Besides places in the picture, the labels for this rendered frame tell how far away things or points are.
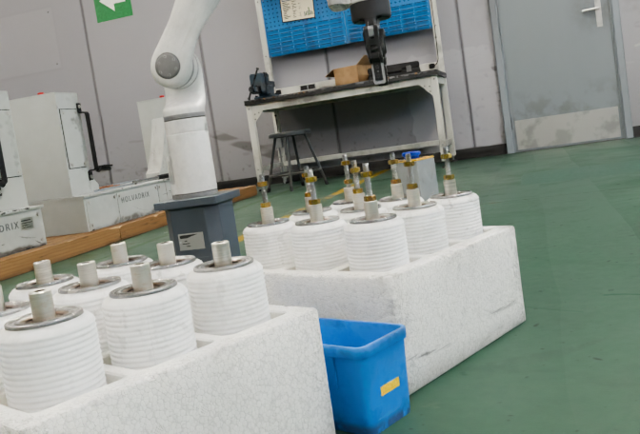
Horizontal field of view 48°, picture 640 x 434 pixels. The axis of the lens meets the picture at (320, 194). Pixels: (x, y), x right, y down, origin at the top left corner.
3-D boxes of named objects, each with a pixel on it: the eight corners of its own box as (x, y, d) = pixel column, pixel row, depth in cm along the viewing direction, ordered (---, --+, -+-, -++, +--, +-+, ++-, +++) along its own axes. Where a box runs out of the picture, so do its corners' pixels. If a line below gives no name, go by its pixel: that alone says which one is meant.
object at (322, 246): (308, 339, 117) (291, 229, 116) (302, 325, 127) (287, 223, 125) (366, 328, 118) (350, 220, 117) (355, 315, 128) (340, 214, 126)
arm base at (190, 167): (169, 201, 157) (156, 123, 155) (188, 195, 165) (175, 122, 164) (208, 196, 154) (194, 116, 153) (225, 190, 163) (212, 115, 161)
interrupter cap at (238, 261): (181, 274, 90) (180, 268, 90) (228, 261, 95) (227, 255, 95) (220, 276, 85) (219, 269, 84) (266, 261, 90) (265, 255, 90)
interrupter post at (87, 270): (76, 290, 89) (71, 264, 89) (93, 286, 91) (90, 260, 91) (87, 291, 88) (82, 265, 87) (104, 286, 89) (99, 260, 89)
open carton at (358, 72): (343, 89, 635) (339, 63, 633) (383, 82, 615) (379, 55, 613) (326, 89, 610) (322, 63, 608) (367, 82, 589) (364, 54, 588)
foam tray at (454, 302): (230, 368, 130) (214, 271, 129) (362, 309, 159) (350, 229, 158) (407, 398, 104) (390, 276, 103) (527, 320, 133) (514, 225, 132)
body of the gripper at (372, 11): (387, -9, 130) (394, 43, 131) (390, -2, 138) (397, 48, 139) (346, -1, 131) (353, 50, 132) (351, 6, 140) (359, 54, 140)
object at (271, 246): (307, 325, 125) (290, 224, 124) (252, 332, 126) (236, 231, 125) (312, 311, 135) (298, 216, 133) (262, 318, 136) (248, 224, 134)
